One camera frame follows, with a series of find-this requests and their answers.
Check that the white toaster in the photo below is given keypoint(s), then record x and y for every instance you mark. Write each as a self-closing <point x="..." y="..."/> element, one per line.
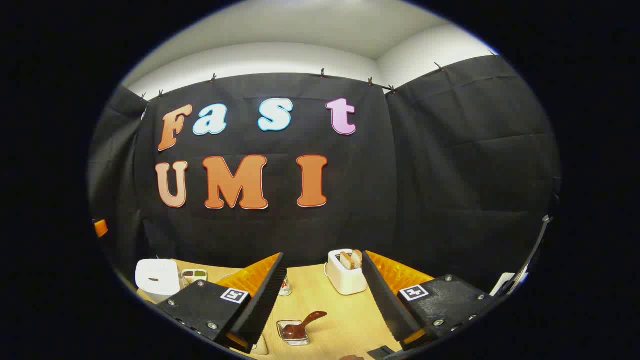
<point x="345" y="280"/>

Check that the white device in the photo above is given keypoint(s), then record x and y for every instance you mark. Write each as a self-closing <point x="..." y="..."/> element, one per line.
<point x="502" y="282"/>

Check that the white drink bottle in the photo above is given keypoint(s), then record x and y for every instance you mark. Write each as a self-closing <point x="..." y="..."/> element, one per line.
<point x="285" y="287"/>

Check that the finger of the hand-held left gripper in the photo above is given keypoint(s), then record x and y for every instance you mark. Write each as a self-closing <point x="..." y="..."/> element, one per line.
<point x="100" y="228"/>

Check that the bread slice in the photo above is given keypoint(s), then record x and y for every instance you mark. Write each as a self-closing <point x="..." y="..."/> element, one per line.
<point x="346" y="261"/>
<point x="357" y="257"/>

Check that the small sauce dish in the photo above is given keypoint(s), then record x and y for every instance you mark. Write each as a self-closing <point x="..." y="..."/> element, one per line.
<point x="194" y="275"/>

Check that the metal chopstick holder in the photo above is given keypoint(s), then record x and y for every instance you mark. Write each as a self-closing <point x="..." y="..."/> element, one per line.
<point x="295" y="343"/>

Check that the black flat object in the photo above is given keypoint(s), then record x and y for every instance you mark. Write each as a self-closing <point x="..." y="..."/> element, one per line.
<point x="381" y="353"/>

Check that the brown wooden spoon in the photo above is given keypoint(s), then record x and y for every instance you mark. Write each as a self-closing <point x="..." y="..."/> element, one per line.
<point x="312" y="318"/>

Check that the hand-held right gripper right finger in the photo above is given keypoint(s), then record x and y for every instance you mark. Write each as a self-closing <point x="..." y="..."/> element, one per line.
<point x="387" y="305"/>

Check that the white rice cooker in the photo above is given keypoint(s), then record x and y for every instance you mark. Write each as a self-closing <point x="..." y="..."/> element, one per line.
<point x="157" y="277"/>

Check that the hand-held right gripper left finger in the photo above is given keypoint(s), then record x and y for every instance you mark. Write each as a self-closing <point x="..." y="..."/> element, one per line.
<point x="262" y="305"/>

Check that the dark brown object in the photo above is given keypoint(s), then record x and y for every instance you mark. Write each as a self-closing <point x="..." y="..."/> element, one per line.
<point x="351" y="358"/>

